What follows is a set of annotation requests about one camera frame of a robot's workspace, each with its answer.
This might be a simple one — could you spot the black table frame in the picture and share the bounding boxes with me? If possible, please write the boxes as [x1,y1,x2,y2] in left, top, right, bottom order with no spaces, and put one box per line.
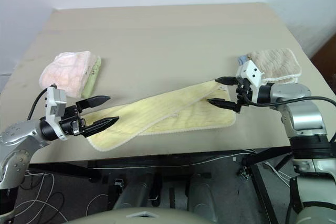
[27,146,293,224]

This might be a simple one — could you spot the beige folded towel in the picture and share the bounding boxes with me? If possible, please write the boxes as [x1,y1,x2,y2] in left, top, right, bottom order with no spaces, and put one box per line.
[248,48,302,85]

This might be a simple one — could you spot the grey robot right leg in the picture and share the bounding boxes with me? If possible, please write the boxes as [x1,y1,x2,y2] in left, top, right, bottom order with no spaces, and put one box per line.
[188,173,219,222]

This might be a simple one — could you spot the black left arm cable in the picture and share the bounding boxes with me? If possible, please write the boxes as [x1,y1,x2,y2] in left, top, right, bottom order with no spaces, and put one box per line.
[28,83,57,121]

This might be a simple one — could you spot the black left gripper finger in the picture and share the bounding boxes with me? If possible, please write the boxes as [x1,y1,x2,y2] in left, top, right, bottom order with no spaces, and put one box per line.
[75,94,111,112]
[83,116,121,138]

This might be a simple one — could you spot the yellow towel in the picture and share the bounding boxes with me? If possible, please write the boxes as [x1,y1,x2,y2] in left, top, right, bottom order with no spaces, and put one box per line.
[83,81,236,153]

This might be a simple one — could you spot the grey robot torso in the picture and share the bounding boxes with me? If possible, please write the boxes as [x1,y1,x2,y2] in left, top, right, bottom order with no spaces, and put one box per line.
[61,207,218,224]

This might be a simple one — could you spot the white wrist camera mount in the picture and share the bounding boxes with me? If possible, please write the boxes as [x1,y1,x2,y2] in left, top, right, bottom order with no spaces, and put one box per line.
[235,60,264,89]
[44,85,69,141]

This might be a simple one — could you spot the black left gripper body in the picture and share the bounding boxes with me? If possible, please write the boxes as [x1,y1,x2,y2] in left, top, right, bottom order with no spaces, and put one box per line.
[59,104,88,138]

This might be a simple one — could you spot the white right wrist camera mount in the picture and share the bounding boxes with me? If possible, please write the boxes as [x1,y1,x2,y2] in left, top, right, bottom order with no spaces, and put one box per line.
[235,60,264,89]

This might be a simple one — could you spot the grey robot left leg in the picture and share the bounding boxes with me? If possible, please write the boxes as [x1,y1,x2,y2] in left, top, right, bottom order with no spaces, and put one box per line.
[112,173,156,210]

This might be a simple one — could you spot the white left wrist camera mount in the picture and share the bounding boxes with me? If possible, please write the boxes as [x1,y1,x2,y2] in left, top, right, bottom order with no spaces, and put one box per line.
[44,85,69,141]

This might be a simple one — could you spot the white floor cable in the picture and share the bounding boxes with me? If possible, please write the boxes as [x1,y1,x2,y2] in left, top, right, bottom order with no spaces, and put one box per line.
[15,170,65,223]

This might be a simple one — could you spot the long white cable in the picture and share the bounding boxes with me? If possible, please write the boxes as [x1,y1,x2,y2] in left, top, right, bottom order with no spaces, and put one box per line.
[91,150,265,170]

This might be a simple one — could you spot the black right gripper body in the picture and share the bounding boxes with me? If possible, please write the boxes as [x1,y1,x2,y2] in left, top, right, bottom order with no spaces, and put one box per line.
[234,76,255,114]

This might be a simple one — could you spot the pink folded towel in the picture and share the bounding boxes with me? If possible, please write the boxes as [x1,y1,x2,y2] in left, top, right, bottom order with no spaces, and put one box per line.
[38,50,93,98]

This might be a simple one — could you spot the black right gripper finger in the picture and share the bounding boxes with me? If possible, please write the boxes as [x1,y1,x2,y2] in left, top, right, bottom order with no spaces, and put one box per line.
[215,76,237,87]
[207,98,242,113]

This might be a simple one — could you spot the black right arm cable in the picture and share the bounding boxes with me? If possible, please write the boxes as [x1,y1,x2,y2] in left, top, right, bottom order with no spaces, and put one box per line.
[245,95,336,108]

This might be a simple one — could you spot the grey robot leg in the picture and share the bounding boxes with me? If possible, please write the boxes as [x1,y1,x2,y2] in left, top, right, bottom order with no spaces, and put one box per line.
[112,173,156,210]
[188,173,219,222]

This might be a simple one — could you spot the green cloth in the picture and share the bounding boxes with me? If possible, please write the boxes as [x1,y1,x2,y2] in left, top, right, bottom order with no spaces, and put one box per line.
[80,55,102,99]

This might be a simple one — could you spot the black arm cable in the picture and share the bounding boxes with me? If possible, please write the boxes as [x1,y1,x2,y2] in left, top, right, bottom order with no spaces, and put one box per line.
[28,83,57,121]
[245,95,336,108]

